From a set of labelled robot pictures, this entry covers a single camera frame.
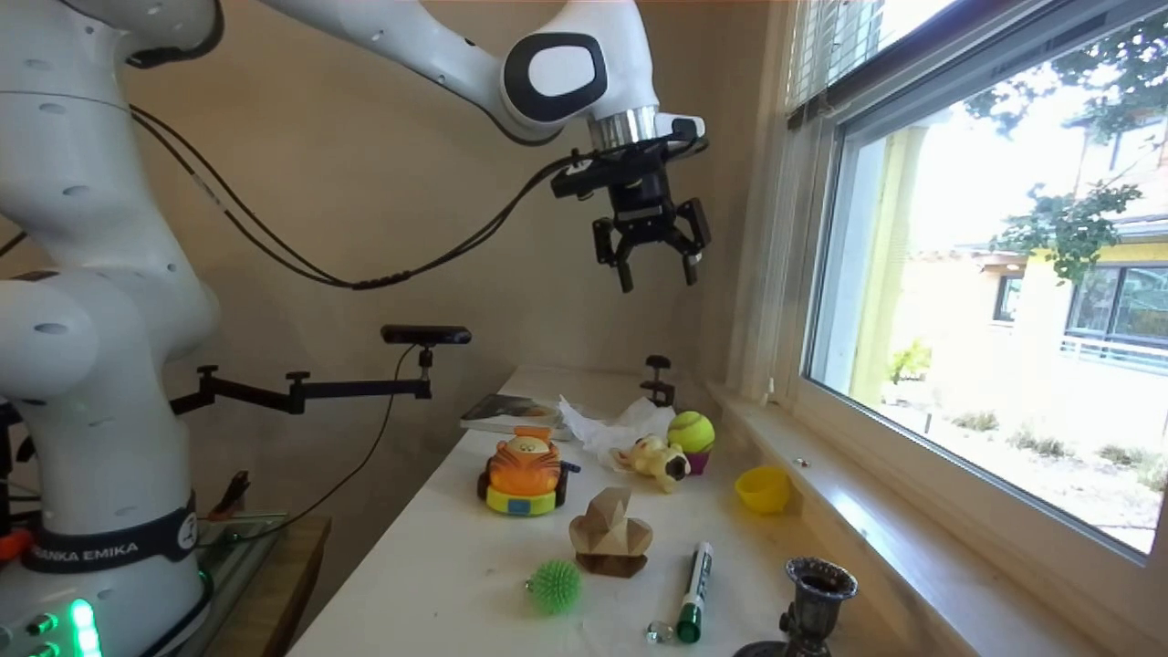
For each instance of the orange toy car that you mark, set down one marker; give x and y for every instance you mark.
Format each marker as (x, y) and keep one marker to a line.
(522, 475)

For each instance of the small pink cup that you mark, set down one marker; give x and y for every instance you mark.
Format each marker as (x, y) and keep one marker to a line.
(697, 466)

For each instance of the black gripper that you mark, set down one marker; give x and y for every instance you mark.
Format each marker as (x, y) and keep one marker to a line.
(640, 188)

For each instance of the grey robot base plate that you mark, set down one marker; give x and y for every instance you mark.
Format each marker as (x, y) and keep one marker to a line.
(239, 558)

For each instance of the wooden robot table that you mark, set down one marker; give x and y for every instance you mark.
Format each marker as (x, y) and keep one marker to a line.
(285, 586)

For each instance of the yellow-green tennis ball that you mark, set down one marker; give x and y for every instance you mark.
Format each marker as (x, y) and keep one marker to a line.
(695, 433)

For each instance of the marker pen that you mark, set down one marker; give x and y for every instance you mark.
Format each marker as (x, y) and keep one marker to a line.
(695, 590)

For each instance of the black cup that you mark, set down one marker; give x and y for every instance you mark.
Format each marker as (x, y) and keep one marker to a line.
(813, 595)

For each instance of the green fuzzy ball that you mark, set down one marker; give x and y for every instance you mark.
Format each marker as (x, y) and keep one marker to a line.
(556, 590)

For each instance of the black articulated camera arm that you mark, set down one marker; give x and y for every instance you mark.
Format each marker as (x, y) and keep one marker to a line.
(351, 387)

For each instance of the white crumpled cloth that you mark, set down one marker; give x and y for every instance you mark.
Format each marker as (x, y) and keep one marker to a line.
(606, 429)

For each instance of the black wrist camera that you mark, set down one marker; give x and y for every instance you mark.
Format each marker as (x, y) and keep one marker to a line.
(590, 177)

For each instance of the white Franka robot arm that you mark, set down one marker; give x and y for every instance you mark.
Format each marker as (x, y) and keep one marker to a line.
(87, 241)

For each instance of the white framed window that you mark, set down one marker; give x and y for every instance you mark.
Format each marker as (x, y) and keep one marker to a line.
(1009, 366)

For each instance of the small clear object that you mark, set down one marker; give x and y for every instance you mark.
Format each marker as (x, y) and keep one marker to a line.
(660, 634)

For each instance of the window blind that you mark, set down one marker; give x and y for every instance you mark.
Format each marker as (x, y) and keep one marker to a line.
(840, 48)

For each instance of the black stereo camera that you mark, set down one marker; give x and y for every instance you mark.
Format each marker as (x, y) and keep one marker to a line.
(426, 334)

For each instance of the small yellow bowl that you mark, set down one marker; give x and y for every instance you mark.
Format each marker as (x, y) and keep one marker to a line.
(765, 491)

